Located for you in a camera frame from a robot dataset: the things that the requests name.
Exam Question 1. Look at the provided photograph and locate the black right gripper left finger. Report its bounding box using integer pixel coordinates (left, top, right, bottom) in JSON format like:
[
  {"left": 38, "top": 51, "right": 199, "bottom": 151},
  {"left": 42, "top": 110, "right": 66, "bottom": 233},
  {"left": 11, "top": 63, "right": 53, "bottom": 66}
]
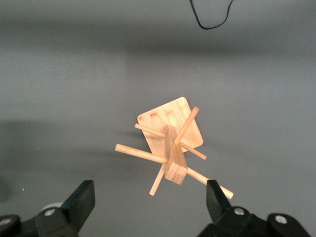
[{"left": 0, "top": 179, "right": 96, "bottom": 237}]

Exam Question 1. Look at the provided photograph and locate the black looped table cable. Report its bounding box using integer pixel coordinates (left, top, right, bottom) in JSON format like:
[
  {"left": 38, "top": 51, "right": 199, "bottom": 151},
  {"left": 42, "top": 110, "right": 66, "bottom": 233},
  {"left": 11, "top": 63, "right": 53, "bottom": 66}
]
[{"left": 189, "top": 0, "right": 236, "bottom": 30}]

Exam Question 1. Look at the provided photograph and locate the wooden cup rack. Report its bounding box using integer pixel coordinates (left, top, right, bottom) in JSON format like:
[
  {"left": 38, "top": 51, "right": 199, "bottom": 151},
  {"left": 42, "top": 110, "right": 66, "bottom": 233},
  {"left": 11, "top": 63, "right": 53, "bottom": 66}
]
[{"left": 115, "top": 96, "right": 234, "bottom": 200}]

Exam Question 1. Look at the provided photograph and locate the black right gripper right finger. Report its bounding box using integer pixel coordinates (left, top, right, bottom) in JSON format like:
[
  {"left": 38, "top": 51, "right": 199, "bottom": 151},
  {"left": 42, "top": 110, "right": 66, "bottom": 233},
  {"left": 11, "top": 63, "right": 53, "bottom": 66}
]
[{"left": 197, "top": 179, "right": 312, "bottom": 237}]

